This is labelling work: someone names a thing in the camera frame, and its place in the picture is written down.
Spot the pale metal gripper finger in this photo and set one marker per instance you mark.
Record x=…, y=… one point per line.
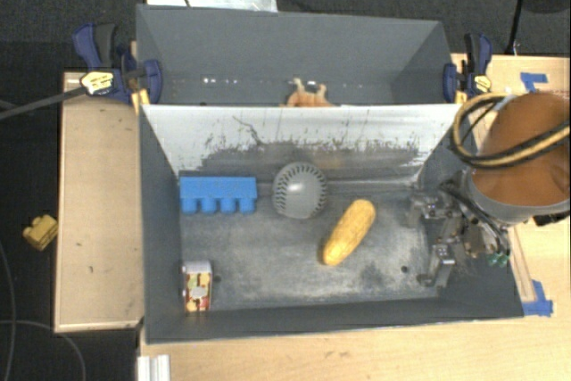
x=441, y=265
x=424, y=209

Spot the yellow toy corn cob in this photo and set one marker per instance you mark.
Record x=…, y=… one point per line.
x=349, y=232

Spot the grey baseball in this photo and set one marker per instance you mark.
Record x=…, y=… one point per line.
x=300, y=191

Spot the grey metal bin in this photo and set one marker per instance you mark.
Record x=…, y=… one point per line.
x=285, y=254

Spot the tan toy animal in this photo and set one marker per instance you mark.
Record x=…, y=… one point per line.
x=308, y=97

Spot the blue toy brick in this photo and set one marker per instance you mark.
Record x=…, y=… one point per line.
x=217, y=194

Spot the small red and yellow box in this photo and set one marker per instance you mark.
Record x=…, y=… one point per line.
x=197, y=286

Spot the pale wood board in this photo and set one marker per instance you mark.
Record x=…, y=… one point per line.
x=100, y=201

